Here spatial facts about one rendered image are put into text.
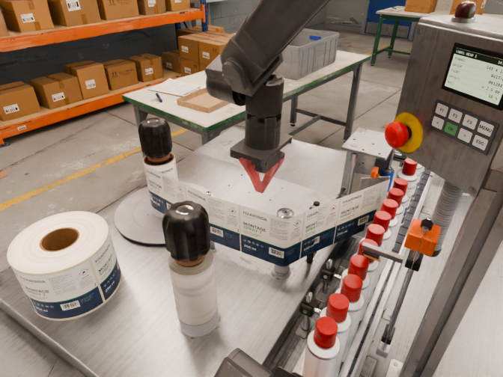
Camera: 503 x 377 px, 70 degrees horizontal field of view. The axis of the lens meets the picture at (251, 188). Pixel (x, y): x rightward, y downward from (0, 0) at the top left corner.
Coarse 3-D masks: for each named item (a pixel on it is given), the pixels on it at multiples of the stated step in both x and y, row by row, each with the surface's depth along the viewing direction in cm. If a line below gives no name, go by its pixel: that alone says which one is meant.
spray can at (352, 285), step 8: (344, 280) 61; (352, 280) 61; (360, 280) 61; (344, 288) 60; (352, 288) 59; (360, 288) 59; (352, 296) 60; (360, 296) 62; (352, 304) 61; (360, 304) 61; (352, 312) 61; (360, 312) 62; (352, 320) 62; (352, 328) 64; (352, 336) 65; (344, 352) 68; (344, 360) 69
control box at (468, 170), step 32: (416, 32) 47; (448, 32) 43; (480, 32) 40; (416, 64) 48; (416, 96) 50; (448, 96) 45; (416, 128) 51; (416, 160) 52; (448, 160) 47; (480, 160) 43
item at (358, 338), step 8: (384, 272) 78; (384, 280) 77; (376, 288) 75; (376, 296) 73; (368, 304) 71; (368, 312) 70; (368, 320) 68; (360, 328) 67; (360, 336) 66; (352, 344) 64; (352, 352) 63; (352, 360) 62; (344, 368) 60; (344, 376) 59
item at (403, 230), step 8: (424, 176) 127; (424, 184) 123; (416, 192) 119; (416, 200) 115; (408, 216) 108; (408, 224) 105; (400, 232) 102; (400, 240) 99; (392, 264) 92; (384, 288) 85; (376, 304) 81; (368, 328) 76; (360, 344) 73; (352, 368) 69
